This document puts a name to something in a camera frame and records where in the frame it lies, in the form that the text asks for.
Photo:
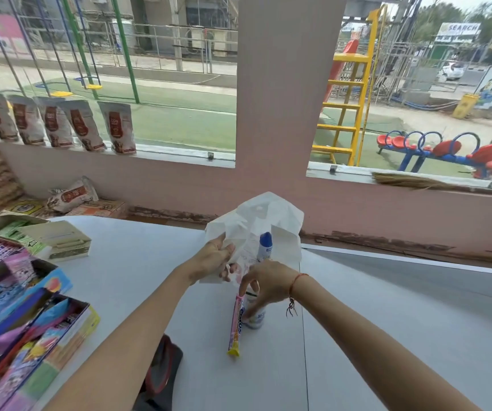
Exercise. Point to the person's right hand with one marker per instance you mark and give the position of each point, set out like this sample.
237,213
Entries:
271,282

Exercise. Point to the person's left hand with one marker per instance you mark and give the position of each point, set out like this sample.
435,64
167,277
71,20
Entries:
207,263

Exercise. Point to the person's right thumb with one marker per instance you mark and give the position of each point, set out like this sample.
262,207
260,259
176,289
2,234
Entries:
258,307

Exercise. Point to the person's left thumb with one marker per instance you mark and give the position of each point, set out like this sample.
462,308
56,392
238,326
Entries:
217,241

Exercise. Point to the small white bottle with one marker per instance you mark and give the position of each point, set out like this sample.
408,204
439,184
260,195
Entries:
258,323

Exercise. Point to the pink yellow candy tube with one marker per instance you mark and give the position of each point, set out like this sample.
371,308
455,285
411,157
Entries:
235,329

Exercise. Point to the white plastic bag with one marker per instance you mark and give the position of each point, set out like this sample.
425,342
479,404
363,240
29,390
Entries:
267,213

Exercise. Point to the person's left forearm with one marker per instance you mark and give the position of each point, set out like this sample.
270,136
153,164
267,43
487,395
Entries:
134,338

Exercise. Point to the person's right forearm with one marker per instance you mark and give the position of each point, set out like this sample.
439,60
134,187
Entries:
370,342

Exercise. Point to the blue-capped white bottle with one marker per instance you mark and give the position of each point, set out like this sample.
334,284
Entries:
266,246

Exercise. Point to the black red pouch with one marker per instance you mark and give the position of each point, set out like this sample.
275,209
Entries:
160,372

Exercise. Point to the orange cardboard box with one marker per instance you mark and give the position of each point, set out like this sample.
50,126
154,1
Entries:
98,208

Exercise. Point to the crumpled white red snack pouch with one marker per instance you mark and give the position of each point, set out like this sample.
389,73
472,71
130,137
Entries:
72,194

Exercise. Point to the cream lidded box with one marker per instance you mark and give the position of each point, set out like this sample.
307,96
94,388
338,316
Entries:
57,241

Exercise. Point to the yellow playground ladder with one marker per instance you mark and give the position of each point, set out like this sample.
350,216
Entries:
348,102

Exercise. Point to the straw broom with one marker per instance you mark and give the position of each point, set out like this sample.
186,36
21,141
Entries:
404,181

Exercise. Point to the yellow printed box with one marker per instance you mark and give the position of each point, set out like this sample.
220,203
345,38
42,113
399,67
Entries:
25,206

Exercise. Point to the yellow swing seat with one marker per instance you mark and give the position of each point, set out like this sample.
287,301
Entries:
62,94
93,86

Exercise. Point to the pastel candy display box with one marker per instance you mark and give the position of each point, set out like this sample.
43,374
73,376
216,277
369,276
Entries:
45,359

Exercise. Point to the red playground slide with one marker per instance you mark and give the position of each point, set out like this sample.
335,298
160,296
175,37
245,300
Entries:
340,68

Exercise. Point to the open green cardboard box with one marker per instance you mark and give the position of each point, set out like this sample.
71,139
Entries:
2,231

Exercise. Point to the pink candy display box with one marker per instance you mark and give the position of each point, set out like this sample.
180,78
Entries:
2,263

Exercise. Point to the blue candy display box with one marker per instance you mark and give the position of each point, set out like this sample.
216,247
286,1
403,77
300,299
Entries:
12,312

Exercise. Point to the blue red seesaw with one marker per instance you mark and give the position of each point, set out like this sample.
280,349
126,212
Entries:
447,148

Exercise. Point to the yellow trash bin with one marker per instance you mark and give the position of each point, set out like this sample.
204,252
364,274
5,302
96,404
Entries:
465,106

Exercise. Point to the white car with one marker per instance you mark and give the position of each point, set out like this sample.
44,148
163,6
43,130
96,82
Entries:
453,70

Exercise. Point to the white roadside billboard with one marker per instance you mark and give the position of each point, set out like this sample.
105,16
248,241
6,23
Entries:
458,32

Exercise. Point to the green blue swing frame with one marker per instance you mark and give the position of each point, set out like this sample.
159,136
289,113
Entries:
122,42

